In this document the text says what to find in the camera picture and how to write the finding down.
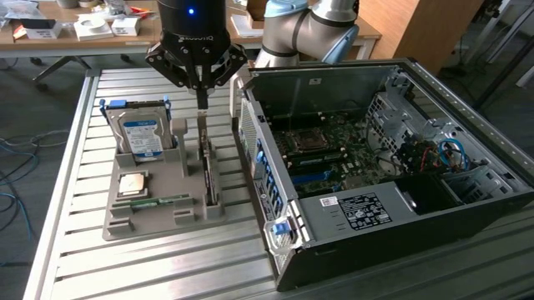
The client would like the dark RAM stick white label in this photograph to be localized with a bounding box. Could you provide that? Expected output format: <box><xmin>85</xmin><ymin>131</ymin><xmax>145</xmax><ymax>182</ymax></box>
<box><xmin>292</xmin><ymin>152</ymin><xmax>346</xmax><ymax>167</ymax></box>

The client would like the green RAM stick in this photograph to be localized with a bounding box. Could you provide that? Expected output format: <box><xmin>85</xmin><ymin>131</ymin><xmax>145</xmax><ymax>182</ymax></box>
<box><xmin>111</xmin><ymin>194</ymin><xmax>191</xmax><ymax>208</ymax></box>

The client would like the red power wire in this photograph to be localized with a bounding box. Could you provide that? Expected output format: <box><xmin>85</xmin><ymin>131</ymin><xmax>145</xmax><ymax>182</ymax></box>
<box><xmin>420</xmin><ymin>146</ymin><xmax>436</xmax><ymax>171</ymax></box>

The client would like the blue floor cable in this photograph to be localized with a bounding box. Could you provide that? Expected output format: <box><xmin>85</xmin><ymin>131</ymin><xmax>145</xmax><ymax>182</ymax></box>
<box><xmin>0</xmin><ymin>137</ymin><xmax>39</xmax><ymax>266</ymax></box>

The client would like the hard disk in blue caddy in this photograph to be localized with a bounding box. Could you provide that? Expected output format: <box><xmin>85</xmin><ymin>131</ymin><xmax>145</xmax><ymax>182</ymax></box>
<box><xmin>99</xmin><ymin>96</ymin><xmax>182</xmax><ymax>163</ymax></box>

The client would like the wooden desk white frame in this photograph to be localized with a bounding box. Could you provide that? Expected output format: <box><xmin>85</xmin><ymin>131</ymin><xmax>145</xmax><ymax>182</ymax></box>
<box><xmin>0</xmin><ymin>0</ymin><xmax>384</xmax><ymax>68</ymax></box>

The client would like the open black PC case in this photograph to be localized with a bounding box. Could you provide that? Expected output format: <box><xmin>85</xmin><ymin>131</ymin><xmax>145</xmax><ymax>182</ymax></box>
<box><xmin>229</xmin><ymin>57</ymin><xmax>534</xmax><ymax>293</ymax></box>

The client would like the grey plastic parts rack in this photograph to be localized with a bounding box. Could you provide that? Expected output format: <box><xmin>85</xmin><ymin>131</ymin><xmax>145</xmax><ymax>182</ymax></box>
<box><xmin>102</xmin><ymin>117</ymin><xmax>229</xmax><ymax>241</ymax></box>

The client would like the green motherboard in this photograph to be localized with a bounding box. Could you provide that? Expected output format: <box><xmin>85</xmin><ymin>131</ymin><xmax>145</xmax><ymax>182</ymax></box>
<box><xmin>266</xmin><ymin>114</ymin><xmax>402</xmax><ymax>199</ymax></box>

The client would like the blue case latch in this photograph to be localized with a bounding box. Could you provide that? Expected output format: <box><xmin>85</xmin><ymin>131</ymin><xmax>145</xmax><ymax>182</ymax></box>
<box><xmin>270</xmin><ymin>220</ymin><xmax>292</xmax><ymax>235</ymax></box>

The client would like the blue data wire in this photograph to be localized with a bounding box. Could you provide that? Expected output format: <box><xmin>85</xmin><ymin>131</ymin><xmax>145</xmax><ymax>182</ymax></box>
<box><xmin>437</xmin><ymin>137</ymin><xmax>473</xmax><ymax>171</ymax></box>

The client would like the perforated metal disk bay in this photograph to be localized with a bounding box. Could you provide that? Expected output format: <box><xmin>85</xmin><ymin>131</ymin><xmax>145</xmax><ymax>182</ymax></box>
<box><xmin>366</xmin><ymin>92</ymin><xmax>432</xmax><ymax>166</ymax></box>

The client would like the CPU with metal lid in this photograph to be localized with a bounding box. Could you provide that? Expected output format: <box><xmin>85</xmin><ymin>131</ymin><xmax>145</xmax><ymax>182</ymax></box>
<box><xmin>118</xmin><ymin>172</ymin><xmax>147</xmax><ymax>196</ymax></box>

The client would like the wooden cabinet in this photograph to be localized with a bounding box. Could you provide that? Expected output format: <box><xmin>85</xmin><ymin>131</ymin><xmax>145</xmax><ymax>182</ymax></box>
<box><xmin>358</xmin><ymin>0</ymin><xmax>488</xmax><ymax>76</ymax></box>

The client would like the white floor cable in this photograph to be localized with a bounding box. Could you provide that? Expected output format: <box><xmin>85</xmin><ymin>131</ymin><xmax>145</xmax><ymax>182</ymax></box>
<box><xmin>0</xmin><ymin>129</ymin><xmax>71</xmax><ymax>148</ymax></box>

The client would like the blue expansion slot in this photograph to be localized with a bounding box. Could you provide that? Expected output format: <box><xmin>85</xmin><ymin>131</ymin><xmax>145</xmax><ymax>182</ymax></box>
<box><xmin>292</xmin><ymin>171</ymin><xmax>336</xmax><ymax>186</ymax></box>

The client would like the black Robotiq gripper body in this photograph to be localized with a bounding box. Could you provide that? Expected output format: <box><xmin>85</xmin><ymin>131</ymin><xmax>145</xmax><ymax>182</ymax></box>
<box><xmin>157</xmin><ymin>0</ymin><xmax>233</xmax><ymax>68</ymax></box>

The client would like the grey power supply unit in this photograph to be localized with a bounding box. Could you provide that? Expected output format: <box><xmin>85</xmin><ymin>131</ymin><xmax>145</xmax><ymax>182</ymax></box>
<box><xmin>298</xmin><ymin>182</ymin><xmax>418</xmax><ymax>241</ymax></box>

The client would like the white box with tape roll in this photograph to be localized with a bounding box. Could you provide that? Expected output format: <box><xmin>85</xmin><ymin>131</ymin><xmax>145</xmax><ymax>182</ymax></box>
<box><xmin>74</xmin><ymin>15</ymin><xmax>115</xmax><ymax>41</ymax></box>

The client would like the white paper booklet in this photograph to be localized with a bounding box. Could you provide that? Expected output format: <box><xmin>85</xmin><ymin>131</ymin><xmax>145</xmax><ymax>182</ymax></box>
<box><xmin>230</xmin><ymin>14</ymin><xmax>265</xmax><ymax>38</ymax></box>

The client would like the CPU socket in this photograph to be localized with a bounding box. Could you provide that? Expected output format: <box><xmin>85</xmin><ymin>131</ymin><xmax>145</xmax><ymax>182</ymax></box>
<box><xmin>288</xmin><ymin>129</ymin><xmax>332</xmax><ymax>153</ymax></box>

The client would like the black and white box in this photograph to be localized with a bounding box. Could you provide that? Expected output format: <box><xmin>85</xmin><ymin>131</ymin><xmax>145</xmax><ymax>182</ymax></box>
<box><xmin>19</xmin><ymin>18</ymin><xmax>65</xmax><ymax>40</ymax></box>

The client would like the green graphics card black cooler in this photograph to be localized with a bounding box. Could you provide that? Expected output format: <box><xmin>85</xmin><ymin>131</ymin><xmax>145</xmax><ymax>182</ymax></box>
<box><xmin>195</xmin><ymin>109</ymin><xmax>221</xmax><ymax>208</ymax></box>

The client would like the white box with label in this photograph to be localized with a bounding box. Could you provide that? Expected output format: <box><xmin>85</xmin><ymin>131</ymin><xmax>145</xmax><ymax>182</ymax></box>
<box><xmin>111</xmin><ymin>17</ymin><xmax>142</xmax><ymax>37</ymax></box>

